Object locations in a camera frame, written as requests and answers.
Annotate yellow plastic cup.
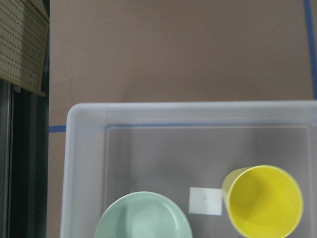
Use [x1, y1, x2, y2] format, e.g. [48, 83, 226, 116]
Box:
[222, 165, 304, 238]

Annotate white label sticker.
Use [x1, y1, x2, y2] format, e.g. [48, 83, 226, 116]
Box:
[189, 187, 222, 216]

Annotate clear plastic bin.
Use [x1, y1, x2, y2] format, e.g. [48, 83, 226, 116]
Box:
[60, 101, 317, 238]

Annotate perforated beige panel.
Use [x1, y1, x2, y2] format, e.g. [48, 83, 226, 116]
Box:
[0, 0, 50, 97]

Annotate mint green bowl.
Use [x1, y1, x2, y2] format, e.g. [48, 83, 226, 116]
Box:
[94, 191, 193, 238]

